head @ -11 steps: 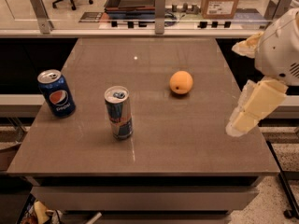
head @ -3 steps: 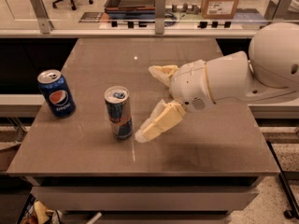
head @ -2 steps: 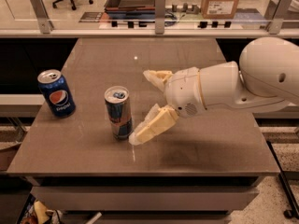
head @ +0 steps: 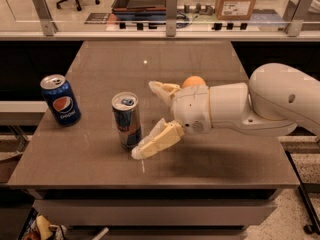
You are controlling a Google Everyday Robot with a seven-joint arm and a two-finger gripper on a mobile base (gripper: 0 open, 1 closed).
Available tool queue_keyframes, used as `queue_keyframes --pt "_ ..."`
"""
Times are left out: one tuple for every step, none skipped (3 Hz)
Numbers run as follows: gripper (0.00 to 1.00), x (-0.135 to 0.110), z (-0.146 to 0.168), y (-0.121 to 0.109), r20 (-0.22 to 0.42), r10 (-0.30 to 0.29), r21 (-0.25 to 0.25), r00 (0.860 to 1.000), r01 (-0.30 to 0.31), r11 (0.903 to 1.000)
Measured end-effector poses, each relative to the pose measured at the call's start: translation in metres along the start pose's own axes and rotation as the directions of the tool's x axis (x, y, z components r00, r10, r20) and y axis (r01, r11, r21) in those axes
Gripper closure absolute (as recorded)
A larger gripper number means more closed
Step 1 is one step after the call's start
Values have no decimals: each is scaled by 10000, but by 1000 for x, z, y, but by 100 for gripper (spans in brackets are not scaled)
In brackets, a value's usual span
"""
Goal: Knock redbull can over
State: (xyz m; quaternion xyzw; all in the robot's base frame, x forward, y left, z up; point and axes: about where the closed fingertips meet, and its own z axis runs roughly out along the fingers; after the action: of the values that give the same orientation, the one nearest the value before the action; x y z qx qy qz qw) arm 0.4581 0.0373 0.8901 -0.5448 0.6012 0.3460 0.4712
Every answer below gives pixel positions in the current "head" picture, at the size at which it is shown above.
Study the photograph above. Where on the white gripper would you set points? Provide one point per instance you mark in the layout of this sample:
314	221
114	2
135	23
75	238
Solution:
191	109

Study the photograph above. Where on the red bull can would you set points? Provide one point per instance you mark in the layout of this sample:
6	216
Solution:
125	108

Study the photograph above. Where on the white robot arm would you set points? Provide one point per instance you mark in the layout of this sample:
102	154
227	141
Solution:
276	99

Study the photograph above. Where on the blue pepsi can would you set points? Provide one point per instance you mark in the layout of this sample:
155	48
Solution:
59	96

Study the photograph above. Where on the orange fruit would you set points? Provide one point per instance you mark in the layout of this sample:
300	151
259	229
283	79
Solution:
193	81

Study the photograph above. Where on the cardboard box with label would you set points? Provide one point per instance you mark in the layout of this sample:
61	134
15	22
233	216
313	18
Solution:
234	9

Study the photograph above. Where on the middle metal railing post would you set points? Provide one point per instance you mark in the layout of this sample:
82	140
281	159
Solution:
171	15

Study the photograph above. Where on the metal railing post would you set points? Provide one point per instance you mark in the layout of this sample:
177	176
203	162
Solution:
295	14
46	21
171	15

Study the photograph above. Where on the left metal railing post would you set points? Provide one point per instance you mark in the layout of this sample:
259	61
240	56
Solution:
46	21

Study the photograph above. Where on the right metal railing post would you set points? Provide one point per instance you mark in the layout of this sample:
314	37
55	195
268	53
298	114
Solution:
295	14

